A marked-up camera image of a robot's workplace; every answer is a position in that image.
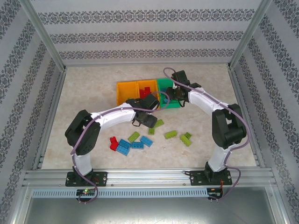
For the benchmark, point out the aluminium corner post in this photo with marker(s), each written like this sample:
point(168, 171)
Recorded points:
point(248, 35)
point(46, 37)

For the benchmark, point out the green plastic bin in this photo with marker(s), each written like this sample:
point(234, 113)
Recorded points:
point(174, 105)

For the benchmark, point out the red lego brick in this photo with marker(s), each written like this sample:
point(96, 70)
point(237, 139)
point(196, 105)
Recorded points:
point(149, 93)
point(147, 89)
point(142, 93)

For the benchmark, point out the grey metal panel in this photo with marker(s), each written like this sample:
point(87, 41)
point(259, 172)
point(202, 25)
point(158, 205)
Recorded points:
point(149, 212)

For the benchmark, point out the small circuit board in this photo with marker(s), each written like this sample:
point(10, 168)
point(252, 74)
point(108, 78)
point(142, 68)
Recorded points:
point(86, 192)
point(215, 195)

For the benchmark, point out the small green lego brick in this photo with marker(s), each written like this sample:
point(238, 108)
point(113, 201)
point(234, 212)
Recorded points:
point(187, 135)
point(151, 131)

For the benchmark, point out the aluminium side rail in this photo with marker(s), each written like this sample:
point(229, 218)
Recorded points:
point(237, 93)
point(52, 105)

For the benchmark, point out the orange plastic bin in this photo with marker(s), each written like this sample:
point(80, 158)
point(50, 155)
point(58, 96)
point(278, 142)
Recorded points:
point(125, 89)
point(153, 87)

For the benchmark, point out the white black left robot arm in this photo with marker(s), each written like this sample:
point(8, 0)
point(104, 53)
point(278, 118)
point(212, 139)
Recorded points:
point(112, 116)

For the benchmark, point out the red stacked lego piece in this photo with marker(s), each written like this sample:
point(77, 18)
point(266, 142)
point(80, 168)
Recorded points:
point(113, 145)

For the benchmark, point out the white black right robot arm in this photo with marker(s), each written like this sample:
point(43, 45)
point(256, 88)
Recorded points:
point(229, 128)

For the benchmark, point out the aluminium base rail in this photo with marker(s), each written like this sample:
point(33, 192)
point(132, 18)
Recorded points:
point(149, 177)

